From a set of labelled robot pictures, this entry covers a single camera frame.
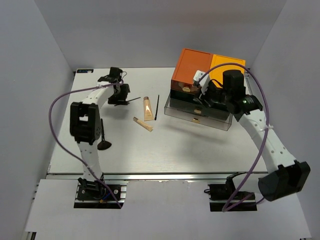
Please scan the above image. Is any blue table label sticker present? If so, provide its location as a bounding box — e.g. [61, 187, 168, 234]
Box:
[76, 68, 94, 74]

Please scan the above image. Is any thin black makeup brush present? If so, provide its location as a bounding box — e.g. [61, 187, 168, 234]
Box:
[114, 97, 141, 107]

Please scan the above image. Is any large beige cosmetic tube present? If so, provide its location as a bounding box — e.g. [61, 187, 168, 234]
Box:
[143, 96, 154, 121]

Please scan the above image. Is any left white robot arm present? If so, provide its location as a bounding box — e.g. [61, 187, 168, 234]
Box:
[70, 67, 130, 200]

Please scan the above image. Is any small beige concealer tube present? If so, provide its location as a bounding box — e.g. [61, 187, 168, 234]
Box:
[133, 117, 153, 132]

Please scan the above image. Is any clear orange drawer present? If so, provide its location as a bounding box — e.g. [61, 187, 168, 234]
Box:
[171, 80, 200, 94]

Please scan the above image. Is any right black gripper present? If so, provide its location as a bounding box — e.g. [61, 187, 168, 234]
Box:
[192, 81, 230, 110]

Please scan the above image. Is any black fan makeup brush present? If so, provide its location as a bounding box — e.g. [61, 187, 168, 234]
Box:
[97, 118, 112, 151]

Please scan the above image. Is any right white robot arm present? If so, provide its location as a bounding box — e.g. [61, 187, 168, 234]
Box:
[193, 69, 311, 202]

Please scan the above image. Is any yellow drawer box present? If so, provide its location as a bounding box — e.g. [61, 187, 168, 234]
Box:
[209, 54, 246, 84]

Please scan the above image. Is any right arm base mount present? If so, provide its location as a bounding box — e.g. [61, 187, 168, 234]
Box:
[203, 172, 258, 212]

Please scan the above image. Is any orange drawer box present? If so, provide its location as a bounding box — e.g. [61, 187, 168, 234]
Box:
[171, 48, 213, 84]

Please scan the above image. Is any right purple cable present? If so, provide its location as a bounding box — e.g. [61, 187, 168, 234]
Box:
[194, 62, 270, 213]

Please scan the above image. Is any black mascara wand brush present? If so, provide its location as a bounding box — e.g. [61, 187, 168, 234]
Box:
[154, 94, 160, 121]

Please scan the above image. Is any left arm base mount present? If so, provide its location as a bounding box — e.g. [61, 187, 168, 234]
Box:
[73, 178, 127, 209]

